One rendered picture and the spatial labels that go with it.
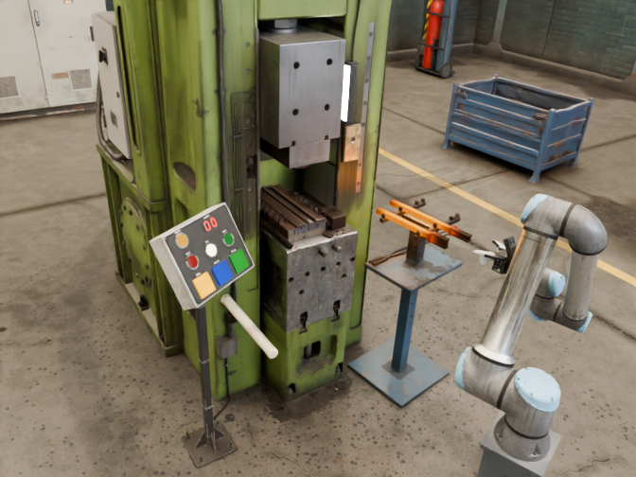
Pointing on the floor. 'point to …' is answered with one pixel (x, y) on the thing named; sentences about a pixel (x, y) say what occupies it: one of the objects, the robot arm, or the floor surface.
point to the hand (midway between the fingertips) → (482, 244)
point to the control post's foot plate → (222, 444)
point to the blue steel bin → (518, 122)
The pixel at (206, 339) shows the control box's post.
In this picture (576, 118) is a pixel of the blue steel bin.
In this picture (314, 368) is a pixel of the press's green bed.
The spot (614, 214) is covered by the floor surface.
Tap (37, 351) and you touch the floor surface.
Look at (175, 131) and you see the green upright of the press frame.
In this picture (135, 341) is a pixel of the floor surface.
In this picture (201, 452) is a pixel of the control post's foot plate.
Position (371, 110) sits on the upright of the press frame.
